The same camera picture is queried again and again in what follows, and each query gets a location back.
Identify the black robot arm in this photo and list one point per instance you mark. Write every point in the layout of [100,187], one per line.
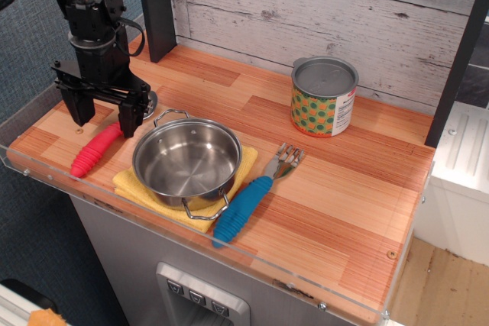
[95,24]

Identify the white side cabinet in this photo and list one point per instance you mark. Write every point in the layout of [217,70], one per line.
[453,213]

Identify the silver button panel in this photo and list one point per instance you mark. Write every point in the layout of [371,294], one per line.
[189,300]

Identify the dark left post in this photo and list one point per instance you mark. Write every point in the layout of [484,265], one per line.
[161,34]

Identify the grey toy kitchen cabinet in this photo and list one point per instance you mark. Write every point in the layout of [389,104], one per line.
[130,250]

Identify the yellow folded cloth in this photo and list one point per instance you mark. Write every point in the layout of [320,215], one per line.
[128,186]

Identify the blue handled metal fork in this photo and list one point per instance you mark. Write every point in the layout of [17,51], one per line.
[232,221]

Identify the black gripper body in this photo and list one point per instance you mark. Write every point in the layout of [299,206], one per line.
[104,75]

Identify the clear acrylic guard rail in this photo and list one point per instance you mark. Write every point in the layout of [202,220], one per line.
[327,231]

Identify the orange object bottom left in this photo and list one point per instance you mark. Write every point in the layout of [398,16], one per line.
[46,317]

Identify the stainless steel pot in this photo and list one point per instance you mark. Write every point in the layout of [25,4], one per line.
[189,163]

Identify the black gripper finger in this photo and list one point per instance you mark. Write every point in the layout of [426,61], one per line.
[130,118]
[80,106]

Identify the dark right post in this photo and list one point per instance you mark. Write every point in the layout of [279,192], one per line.
[460,63]

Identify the black device bottom left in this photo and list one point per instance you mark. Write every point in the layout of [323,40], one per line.
[18,301]

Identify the patterned tin can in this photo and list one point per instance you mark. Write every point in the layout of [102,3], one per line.
[323,95]

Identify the red handled metal spoon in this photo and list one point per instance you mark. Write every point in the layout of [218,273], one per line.
[92,153]

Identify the dark post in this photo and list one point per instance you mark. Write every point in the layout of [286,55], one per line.
[161,34]
[460,63]

